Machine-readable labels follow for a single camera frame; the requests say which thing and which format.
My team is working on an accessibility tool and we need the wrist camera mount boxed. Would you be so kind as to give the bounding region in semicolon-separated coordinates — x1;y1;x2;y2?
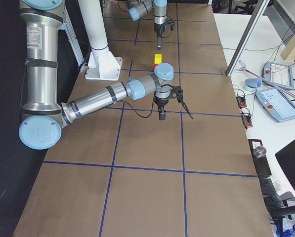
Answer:
165;18;175;31
167;85;194;119

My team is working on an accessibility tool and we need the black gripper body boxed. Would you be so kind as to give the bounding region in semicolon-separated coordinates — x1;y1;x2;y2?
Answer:
154;96;169;111
154;23;166;38

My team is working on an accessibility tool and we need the reacher grabber stick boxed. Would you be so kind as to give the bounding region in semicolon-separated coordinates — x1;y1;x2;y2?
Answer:
239;60;295;98

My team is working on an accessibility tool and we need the metal cylinder weight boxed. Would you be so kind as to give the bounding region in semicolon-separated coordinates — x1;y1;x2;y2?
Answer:
253;146;267;158

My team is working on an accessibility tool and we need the white pedestal column with base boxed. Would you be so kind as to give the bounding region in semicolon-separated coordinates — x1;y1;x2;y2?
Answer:
78;0;123;81

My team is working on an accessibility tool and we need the teach pendant tablet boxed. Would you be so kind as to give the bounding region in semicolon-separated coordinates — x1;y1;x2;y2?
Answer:
255;88;295;122
262;62;294;89

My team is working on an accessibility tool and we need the orange black connector block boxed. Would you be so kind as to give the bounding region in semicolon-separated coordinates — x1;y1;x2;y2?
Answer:
236;96;247;108

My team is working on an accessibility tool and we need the black box under cylinder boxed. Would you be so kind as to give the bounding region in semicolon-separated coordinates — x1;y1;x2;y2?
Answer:
248;139;272;178

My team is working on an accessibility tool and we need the near teach pendant tablet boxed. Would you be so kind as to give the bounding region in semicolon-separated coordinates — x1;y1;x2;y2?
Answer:
255;88;295;122

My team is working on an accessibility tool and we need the aluminium frame post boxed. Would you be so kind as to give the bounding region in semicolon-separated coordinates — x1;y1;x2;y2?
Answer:
226;0;270;77

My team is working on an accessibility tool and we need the yellow wooden block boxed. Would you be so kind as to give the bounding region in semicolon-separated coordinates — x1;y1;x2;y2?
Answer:
154;54;162;64

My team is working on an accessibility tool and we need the far teach pendant tablet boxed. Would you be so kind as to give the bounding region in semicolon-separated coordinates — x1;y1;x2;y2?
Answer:
262;62;294;89

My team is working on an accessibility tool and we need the blue cup on tape roll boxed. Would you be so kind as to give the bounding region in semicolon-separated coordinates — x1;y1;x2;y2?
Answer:
244;78;262;91

